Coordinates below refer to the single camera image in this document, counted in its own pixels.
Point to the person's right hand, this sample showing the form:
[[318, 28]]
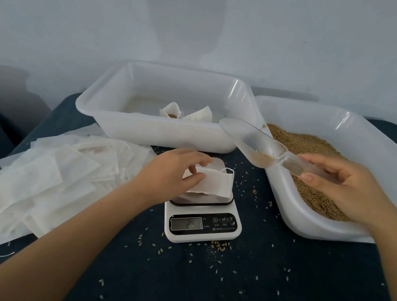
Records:
[[351, 191]]

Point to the person's left hand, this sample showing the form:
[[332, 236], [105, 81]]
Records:
[[165, 177]]

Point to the brown grain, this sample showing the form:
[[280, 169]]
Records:
[[319, 199]]

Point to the white mesh bag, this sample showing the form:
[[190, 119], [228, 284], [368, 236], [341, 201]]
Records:
[[171, 110], [216, 183]]

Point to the white plastic tub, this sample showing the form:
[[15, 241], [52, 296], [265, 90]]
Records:
[[120, 120]]

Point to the clear plastic scoop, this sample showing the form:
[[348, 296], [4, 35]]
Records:
[[253, 139]]

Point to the pile of white bags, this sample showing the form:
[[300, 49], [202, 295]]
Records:
[[42, 179]]

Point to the person's left forearm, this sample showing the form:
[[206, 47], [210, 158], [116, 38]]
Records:
[[52, 253]]

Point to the white digital kitchen scale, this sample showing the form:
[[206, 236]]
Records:
[[201, 225]]

